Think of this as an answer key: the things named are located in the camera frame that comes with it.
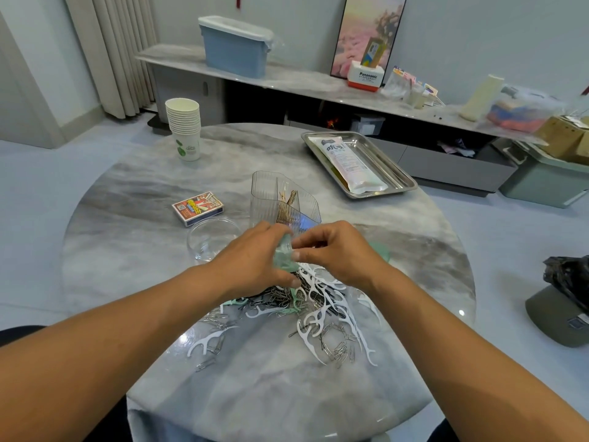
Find person's right hand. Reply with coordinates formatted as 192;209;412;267
293;220;399;293

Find person's left hand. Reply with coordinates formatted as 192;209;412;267
207;220;305;302

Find translucent green plastic cup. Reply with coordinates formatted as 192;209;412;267
273;236;300;273

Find clear round plastic bowl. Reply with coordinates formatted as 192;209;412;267
187;218;242;266

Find clear ribbed organizer box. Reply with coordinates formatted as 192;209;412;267
250;170;322;231

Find pile of floss picks and clips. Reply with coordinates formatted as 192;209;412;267
187;188;380;372

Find colourful matchbox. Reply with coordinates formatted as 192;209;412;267
171;190;225;227

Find clear printed plastic bag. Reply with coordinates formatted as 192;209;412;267
315;136;390;196

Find metal tray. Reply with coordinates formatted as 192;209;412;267
302;130;419;200

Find group of white paper cups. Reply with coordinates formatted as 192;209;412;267
164;97;202;162

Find person's left forearm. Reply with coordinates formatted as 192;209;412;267
0;266;231;442

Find person's right forearm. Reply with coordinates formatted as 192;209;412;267
377;266;589;442

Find white box in cabinet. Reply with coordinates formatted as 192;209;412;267
352;114;387;136

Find loose papers in cabinet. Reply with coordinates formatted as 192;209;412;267
437;138;480;155

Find clear bag of snacks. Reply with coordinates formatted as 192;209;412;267
381;67;414;99

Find white and red small box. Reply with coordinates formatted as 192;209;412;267
347;60;386;91

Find grey cabinet with marble top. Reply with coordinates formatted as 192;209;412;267
135;43;553;196

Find small colourful box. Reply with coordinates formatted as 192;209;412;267
361;36;387;67

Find cream paper roll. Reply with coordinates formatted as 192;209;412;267
460;73;506;122

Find grey green storage bin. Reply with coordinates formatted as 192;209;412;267
497;139;589;209

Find trash bin with black bag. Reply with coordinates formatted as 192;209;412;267
525;255;589;348

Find blue storage box white lid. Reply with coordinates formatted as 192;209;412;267
199;15;275;79

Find framed pink picture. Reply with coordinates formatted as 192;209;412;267
330;0;408;79

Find clear storage box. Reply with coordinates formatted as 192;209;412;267
488;84;567;134

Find cardboard box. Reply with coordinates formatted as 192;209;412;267
536;115;589;164

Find beige curtain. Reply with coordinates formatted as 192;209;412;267
63;0;160;120

